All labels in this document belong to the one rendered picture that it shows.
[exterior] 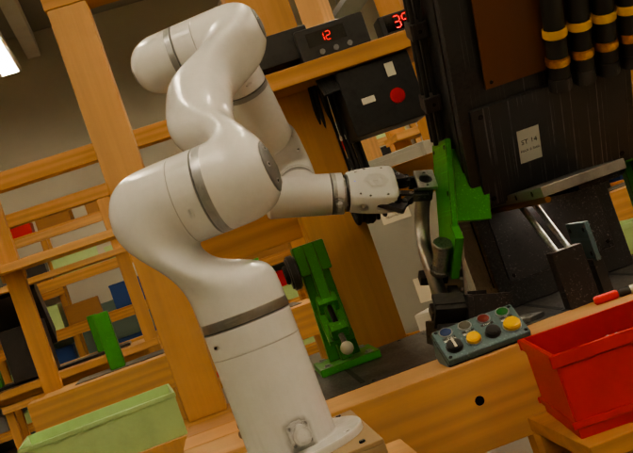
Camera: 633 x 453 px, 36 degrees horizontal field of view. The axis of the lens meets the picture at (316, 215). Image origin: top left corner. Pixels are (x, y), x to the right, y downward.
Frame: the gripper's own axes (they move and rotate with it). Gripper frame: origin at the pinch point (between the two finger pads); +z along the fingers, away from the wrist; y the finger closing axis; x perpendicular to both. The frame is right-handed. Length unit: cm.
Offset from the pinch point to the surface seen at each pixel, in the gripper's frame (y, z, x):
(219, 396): -11, -44, 47
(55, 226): 499, -183, 450
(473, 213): -12.3, 7.5, -3.4
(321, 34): 37.0, -15.9, -14.4
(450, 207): -12.2, 2.9, -5.2
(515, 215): -1.6, 20.7, 7.8
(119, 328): 641, -166, 745
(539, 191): -23.0, 14.8, -17.4
